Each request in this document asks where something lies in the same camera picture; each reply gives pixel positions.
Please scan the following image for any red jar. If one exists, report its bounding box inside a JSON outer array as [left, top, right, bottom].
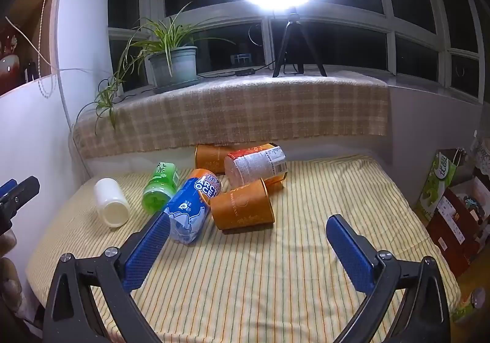
[[0, 25, 21, 96]]

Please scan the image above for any person's left hand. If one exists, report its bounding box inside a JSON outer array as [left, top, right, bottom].
[[0, 230, 24, 315]]

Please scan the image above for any black tripod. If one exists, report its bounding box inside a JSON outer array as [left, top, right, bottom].
[[273, 8, 327, 78]]

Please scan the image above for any checked beige blanket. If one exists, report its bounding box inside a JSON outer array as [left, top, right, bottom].
[[70, 69, 391, 161]]

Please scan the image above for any black cable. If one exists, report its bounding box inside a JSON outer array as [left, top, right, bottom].
[[114, 63, 277, 103]]

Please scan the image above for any wooden shelf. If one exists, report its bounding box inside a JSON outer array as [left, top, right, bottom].
[[0, 0, 74, 97]]

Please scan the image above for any brown cardboard box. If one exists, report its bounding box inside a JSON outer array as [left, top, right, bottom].
[[426, 178, 490, 278]]

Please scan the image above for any yellow striped bed sheet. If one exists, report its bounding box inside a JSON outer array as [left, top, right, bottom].
[[25, 155, 462, 343]]

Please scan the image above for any blue Arctic Ocean bottle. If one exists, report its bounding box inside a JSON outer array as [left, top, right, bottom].
[[164, 169, 223, 244]]

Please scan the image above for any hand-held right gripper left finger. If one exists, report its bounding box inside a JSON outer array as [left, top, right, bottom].
[[42, 209, 171, 343]]

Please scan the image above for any potted spider plant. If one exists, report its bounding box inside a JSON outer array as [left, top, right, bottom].
[[76, 2, 235, 134]]

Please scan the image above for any white plastic jar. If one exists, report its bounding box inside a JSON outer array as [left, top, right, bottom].
[[94, 178, 130, 228]]

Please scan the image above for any green paper bag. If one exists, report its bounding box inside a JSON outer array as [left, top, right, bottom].
[[416, 149, 467, 222]]

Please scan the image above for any green tea bottle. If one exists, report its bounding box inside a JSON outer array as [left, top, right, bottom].
[[142, 161, 182, 214]]

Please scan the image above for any white beaded cord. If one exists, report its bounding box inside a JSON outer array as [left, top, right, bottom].
[[5, 0, 64, 99]]

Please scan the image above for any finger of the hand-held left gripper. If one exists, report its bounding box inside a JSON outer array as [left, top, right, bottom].
[[0, 176, 41, 237]]

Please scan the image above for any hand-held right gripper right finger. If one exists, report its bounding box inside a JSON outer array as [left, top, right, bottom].
[[326, 214, 450, 343]]

